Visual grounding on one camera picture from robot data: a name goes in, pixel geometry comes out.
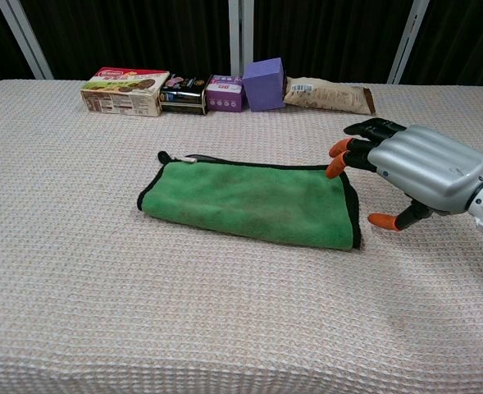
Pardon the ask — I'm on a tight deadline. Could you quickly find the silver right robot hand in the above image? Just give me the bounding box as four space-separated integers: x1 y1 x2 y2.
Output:
326 117 483 233

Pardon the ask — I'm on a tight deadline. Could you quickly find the green microfiber cloth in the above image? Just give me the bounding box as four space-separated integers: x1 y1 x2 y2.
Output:
136 150 362 251

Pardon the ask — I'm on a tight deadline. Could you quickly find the brown snack bag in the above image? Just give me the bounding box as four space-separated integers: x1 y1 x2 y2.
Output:
282 76 377 116

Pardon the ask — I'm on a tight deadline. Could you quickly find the plain purple cube block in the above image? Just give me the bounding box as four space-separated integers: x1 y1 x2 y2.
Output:
241 57 288 112

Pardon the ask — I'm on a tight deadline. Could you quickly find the small purple printed box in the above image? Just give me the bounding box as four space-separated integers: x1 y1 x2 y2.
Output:
205 74 247 112

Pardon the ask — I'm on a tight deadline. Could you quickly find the black snack box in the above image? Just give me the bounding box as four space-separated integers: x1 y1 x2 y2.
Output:
158 74 210 116

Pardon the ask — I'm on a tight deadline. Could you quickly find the beige waffle-weave tablecloth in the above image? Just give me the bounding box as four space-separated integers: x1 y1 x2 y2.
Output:
0 79 483 394

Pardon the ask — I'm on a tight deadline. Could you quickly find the cookie box red and cream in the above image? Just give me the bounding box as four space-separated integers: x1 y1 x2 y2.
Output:
80 66 171 118

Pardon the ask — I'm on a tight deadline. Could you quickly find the black curtain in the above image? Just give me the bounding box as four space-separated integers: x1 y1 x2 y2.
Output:
0 0 483 94

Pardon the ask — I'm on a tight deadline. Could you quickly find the white metal frame post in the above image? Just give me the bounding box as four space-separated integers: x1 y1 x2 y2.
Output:
228 0 254 76
0 0 54 80
387 0 431 85

